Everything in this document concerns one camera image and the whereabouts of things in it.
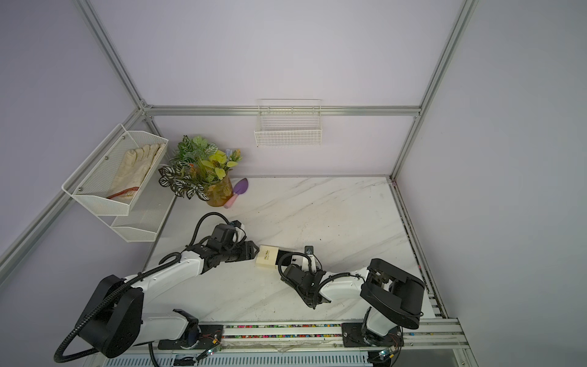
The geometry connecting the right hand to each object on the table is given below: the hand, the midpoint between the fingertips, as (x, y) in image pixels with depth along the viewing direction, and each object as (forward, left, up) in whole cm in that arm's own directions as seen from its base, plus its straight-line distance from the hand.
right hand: (307, 271), depth 90 cm
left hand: (+5, +22, +7) cm, 23 cm away
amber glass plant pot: (+35, +39, +11) cm, 54 cm away
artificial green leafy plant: (+39, +48, +23) cm, 66 cm away
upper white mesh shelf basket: (+21, +66, +36) cm, 78 cm away
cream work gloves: (+26, +61, +35) cm, 75 cm away
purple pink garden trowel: (+43, +34, +3) cm, 55 cm away
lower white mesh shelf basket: (+17, +65, +14) cm, 69 cm away
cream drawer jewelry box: (+4, +15, +5) cm, 16 cm away
